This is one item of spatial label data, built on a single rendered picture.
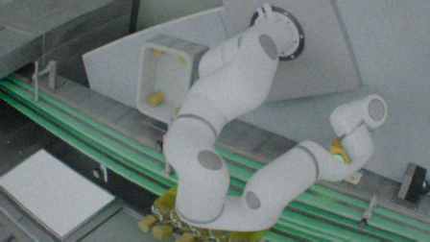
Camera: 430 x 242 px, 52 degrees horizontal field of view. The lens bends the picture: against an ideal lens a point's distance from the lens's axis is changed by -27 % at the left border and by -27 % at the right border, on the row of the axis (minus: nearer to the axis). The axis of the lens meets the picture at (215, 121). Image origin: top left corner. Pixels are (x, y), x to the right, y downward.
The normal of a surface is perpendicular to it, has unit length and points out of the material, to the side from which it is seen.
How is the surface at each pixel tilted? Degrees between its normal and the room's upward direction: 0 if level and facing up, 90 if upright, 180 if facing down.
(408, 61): 0
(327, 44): 3
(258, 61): 87
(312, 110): 0
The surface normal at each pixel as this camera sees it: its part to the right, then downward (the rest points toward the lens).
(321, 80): -0.50, 0.42
